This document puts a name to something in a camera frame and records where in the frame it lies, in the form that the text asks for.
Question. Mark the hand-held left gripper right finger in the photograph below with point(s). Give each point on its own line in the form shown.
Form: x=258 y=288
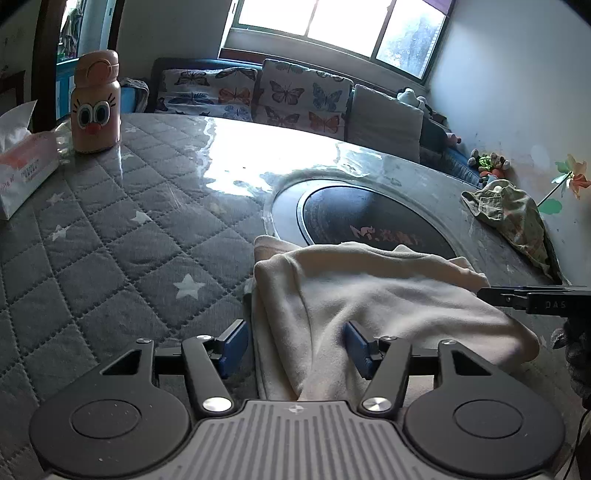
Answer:
x=358 y=348

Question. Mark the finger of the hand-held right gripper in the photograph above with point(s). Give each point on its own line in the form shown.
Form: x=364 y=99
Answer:
x=512 y=290
x=501 y=301

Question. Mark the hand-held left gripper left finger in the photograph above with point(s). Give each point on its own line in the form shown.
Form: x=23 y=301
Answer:
x=233 y=348

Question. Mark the cream long-sleeved sweater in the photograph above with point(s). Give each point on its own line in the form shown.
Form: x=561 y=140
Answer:
x=392 y=295

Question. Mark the hanging clothes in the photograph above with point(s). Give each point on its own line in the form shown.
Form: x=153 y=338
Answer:
x=69 y=27

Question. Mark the green camouflage hat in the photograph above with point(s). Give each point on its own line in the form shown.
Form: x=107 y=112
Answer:
x=508 y=212

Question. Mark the colourful plush toy bunch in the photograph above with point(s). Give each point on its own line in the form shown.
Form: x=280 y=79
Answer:
x=488 y=164

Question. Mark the round black inset hotplate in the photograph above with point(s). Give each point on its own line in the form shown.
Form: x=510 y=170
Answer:
x=346 y=207

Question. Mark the pink plush toy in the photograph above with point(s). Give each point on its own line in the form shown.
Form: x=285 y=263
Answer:
x=453 y=138

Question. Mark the dark blue sofa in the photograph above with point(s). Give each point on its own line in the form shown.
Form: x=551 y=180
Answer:
x=431 y=138

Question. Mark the plain grey pillow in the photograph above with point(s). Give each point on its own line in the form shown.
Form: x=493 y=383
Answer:
x=385 y=122

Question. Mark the white plush toy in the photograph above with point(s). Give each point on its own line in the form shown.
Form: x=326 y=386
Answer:
x=412 y=98

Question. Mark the wide butterfly print pillow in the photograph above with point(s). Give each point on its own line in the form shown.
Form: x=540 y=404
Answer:
x=203 y=94

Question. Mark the square butterfly print pillow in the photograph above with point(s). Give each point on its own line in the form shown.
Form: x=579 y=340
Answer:
x=300 y=97

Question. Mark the pink cartoon-eyed water bottle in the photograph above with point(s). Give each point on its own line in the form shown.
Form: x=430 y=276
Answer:
x=94 y=120

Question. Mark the pink and white tissue box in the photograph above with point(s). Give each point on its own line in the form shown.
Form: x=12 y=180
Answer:
x=25 y=170

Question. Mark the grey crumpled cloth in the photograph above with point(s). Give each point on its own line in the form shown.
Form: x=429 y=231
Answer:
x=135 y=84

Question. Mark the dark wooden chair back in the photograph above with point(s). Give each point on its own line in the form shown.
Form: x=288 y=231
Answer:
x=11 y=92

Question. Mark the pinwheel flower wall decoration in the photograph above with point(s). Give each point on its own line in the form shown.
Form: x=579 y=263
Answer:
x=575 y=177

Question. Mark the window with dark frame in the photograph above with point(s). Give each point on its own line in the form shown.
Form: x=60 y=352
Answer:
x=332 y=23

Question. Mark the dark wooden door frame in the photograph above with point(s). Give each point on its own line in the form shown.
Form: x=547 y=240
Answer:
x=48 y=69

